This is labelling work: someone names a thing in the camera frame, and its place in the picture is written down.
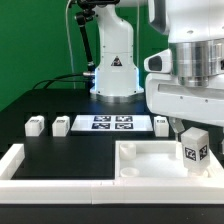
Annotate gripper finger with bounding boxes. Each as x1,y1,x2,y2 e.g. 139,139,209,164
169,117,185,140

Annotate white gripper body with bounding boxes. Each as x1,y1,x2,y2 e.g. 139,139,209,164
145,73,224,127

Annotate white square table top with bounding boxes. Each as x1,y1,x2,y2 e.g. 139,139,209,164
115,141,222,181

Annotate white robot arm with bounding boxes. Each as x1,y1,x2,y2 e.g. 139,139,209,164
91,0,224,128

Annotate white U-shaped obstacle fence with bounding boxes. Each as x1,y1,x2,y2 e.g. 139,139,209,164
0,144,224,204

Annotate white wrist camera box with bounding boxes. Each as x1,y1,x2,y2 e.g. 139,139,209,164
144,49,172,80

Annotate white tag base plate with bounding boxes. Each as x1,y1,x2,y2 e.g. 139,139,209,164
71,115,153,132

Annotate black cables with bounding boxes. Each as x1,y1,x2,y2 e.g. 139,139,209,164
32,71,98,90

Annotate white cable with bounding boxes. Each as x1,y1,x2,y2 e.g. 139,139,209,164
65,0,77,90

